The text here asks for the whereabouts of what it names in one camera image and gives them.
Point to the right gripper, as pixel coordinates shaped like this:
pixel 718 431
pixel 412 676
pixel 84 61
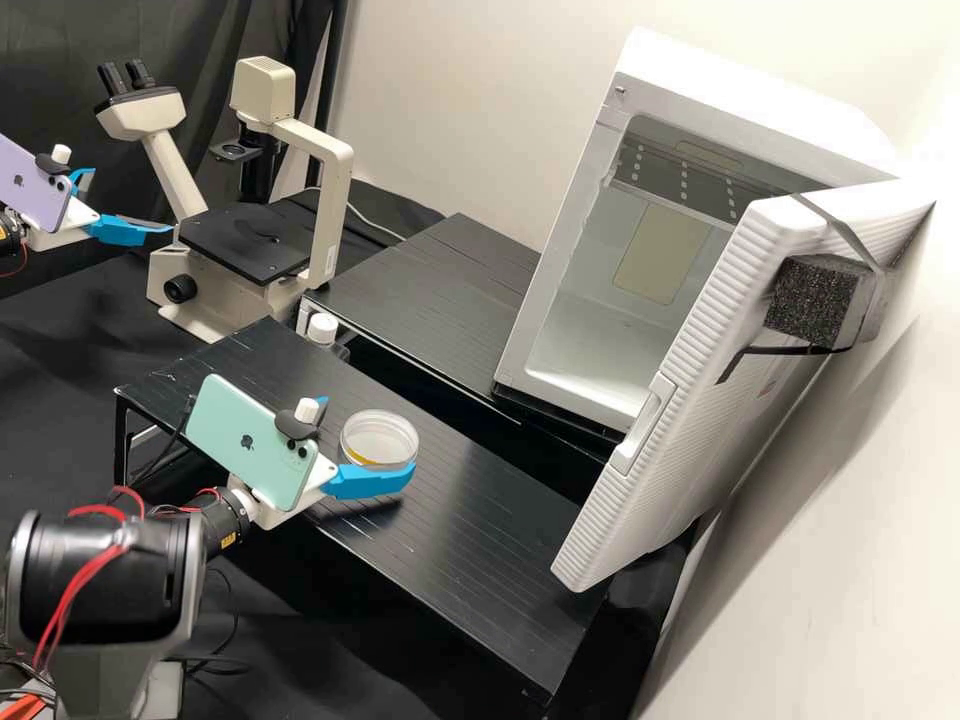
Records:
pixel 289 510

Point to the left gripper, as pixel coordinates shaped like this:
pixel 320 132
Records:
pixel 67 225

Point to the petri dish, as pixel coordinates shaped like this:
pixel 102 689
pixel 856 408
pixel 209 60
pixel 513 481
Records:
pixel 379 439

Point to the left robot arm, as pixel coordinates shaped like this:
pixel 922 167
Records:
pixel 11 236

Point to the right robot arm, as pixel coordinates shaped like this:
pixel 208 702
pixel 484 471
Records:
pixel 105 577

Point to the white-capped bottle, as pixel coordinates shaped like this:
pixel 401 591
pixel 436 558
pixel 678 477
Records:
pixel 323 326

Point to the black platform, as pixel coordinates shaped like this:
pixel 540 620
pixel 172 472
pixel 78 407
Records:
pixel 450 540
pixel 420 300

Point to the cream microscope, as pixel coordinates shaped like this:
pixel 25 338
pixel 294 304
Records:
pixel 225 285

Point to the incubator door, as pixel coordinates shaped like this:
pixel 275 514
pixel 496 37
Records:
pixel 712 375

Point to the white incubator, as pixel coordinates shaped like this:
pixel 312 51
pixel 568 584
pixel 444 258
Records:
pixel 675 97

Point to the left wrist camera phone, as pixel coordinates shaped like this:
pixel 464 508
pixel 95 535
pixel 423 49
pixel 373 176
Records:
pixel 22 180

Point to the wrist camera phone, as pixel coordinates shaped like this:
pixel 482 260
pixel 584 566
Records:
pixel 247 427
pixel 22 180

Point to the right wrist camera phone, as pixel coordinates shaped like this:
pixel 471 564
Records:
pixel 247 427

